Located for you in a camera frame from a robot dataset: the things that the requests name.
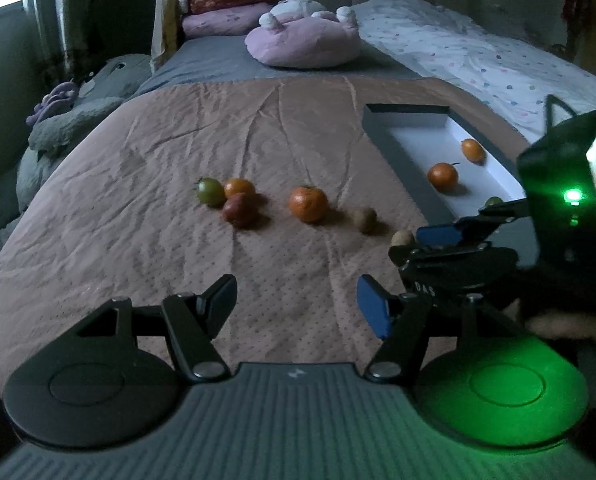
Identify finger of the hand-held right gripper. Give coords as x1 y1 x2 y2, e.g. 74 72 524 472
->
388 242 494 267
415 197 531 248

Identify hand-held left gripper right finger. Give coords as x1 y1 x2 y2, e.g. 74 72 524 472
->
356 274 526 382

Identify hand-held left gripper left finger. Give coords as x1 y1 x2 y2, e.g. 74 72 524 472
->
53 274 239 381

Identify tangerine with stem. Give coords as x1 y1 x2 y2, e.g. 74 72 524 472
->
426 161 461 193

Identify black box with white inside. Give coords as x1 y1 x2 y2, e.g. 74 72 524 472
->
362 102 539 261

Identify oval orange kumquat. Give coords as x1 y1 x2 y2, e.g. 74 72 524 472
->
460 138 486 163

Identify red passion fruit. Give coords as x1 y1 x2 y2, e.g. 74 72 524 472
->
222 192 260 228

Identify small orange mandarin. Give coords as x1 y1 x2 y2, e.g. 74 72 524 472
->
224 178 257 198

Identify person's right hand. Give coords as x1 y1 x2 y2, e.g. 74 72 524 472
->
508 300 596 348

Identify orange dotted blanket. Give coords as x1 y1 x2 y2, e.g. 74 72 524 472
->
0 77 544 396

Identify white polka dot duvet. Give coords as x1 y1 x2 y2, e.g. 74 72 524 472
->
350 0 596 151

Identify grey plush toy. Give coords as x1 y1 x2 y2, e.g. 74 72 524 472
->
0 54 151 271

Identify pink plush animal cushion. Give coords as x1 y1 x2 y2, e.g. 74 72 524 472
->
244 0 361 69

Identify red hanging ornament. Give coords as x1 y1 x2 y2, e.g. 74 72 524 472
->
563 0 594 53

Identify grey bed sheet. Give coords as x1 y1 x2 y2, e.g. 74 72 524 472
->
138 35 424 96

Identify purple plush toy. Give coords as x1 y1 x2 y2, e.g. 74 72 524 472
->
26 81 79 126

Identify pink dotted pillow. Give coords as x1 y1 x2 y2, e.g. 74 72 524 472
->
182 2 271 37

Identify red patterned pillow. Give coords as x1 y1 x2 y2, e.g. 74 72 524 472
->
188 0 279 16

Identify yellow white hanging cloth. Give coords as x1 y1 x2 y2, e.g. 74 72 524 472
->
150 0 194 73

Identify grey curtain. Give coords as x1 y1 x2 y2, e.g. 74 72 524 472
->
23 0 96 83

